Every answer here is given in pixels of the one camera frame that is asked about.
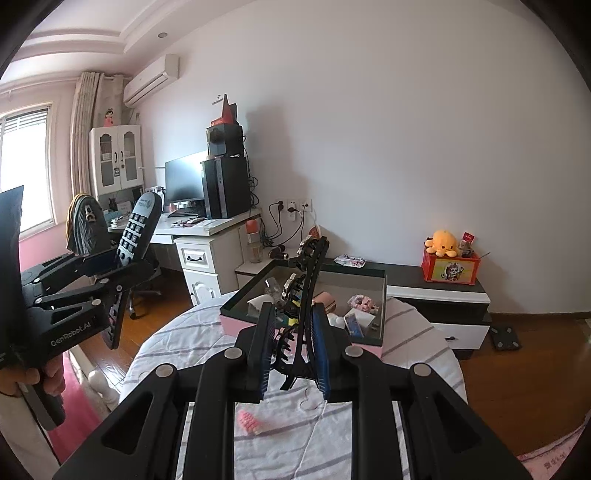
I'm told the pink storage box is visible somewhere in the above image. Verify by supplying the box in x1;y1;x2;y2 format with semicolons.
219;265;387;361

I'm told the pink block toy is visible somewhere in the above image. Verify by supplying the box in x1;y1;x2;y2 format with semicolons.
237;411;269;435

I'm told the white roll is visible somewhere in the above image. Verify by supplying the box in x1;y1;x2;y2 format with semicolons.
247;295;273;319

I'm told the red gift box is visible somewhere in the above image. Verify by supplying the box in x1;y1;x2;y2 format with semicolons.
211;93;238;126

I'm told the white bed frame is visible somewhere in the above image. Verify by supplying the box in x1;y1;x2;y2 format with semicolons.
69;348;122;411

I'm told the white air conditioner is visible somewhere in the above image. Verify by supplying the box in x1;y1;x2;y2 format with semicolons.
122;54;180;108

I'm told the person's left hand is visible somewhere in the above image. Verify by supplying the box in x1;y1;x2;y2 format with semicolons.
0;355;52;398

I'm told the black office chair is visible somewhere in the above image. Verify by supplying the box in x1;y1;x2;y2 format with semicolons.
92;240;162;320

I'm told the white glass-door cabinet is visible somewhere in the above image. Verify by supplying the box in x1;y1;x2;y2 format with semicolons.
89;124;143;199

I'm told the window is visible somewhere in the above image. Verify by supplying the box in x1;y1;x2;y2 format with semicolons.
0;106;56;238

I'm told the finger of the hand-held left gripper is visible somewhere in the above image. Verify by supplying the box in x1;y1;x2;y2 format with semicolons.
21;249;118;296
33;263;155;325

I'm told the white desk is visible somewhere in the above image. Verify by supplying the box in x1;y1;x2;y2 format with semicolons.
108;212;262;308

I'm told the black floor scale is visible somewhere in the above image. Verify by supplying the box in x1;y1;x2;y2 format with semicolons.
489;324;522;352

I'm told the black computer monitor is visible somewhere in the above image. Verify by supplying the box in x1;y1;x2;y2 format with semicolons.
165;151;208;207

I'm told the pink printed blanket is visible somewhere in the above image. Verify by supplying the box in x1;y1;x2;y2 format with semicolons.
517;429;585;480

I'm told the white nightstand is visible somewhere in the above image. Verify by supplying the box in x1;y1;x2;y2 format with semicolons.
235;256;278;291

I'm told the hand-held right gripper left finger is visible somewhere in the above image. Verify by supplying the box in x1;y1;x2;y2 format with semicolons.
51;301;278;480

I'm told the black power cable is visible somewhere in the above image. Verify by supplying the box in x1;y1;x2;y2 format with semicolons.
259;203;305;250

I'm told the beige curtain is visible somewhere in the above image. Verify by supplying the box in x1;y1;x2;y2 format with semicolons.
67;71;125;222

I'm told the black white low cabinet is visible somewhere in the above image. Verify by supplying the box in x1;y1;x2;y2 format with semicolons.
235;258;492;361

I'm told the blue yellow small box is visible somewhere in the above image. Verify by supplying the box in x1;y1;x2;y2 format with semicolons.
344;308;377;335

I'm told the pink bedding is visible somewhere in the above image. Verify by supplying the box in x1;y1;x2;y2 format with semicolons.
51;355;121;462

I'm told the black computer tower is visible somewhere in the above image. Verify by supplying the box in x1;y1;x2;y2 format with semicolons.
201;156;250;220

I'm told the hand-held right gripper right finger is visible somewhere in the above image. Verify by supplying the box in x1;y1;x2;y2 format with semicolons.
310;305;534;480

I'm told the black remote control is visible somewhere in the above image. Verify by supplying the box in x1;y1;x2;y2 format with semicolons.
105;193;163;350

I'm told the red printed toy box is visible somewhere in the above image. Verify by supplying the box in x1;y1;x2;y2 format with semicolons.
421;251;481;287

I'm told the orange octopus plush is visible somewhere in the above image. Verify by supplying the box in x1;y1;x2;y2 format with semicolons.
425;229;461;258

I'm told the person's left forearm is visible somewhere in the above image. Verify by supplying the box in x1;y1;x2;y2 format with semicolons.
0;392;61;467

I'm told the black printed jacket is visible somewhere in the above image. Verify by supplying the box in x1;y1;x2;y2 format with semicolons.
65;194;114;257

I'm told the black speaker box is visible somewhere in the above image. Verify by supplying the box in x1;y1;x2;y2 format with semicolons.
206;123;245;158

